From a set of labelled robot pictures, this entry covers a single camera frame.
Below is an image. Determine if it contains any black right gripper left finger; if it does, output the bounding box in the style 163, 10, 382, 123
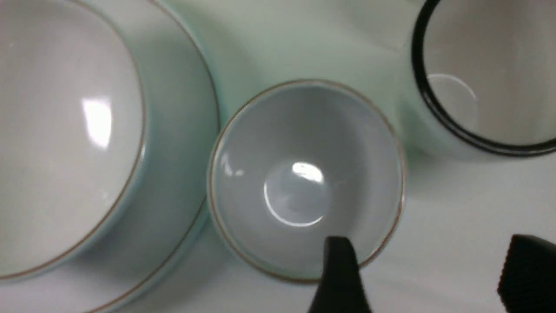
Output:
308, 236, 372, 313

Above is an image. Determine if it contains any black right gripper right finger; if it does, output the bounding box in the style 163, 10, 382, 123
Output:
497, 234, 556, 313

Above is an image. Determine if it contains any pale blue cup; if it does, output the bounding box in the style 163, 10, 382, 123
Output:
206, 79, 408, 283

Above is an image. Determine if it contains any pale blue bowl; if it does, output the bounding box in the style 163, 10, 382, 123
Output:
0, 0, 150, 283

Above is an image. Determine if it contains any pale blue flat plate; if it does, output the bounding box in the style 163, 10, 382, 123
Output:
1, 0, 220, 313

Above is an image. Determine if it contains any white cup black rim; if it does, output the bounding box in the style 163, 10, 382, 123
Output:
398, 0, 555, 162

